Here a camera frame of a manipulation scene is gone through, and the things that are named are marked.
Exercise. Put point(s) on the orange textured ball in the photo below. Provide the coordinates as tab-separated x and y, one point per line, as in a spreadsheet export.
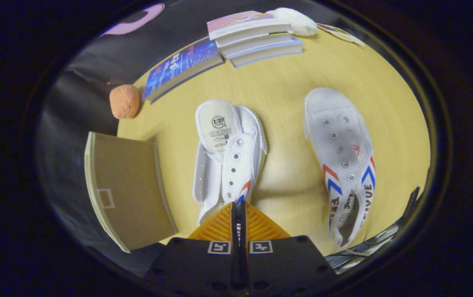
124	101

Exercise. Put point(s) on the pink cover book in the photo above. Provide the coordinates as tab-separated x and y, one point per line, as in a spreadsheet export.
236	20

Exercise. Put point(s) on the black metal frame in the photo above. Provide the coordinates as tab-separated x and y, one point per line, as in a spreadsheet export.
410	210

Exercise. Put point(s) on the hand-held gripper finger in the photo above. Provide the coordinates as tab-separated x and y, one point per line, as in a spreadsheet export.
235	255
243	264

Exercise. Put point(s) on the white cover book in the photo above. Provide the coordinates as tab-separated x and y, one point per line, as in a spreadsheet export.
257	40

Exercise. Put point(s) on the storage box lid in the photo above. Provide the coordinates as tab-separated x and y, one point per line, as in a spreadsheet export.
129	189

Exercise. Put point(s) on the white divided grain tray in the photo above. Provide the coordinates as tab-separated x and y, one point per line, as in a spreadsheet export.
339	34

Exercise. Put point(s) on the white canvas shoe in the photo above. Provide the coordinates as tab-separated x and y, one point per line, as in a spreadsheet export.
236	161
339	136

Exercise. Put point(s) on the white textured ball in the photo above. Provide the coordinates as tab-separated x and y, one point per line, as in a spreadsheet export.
296	20

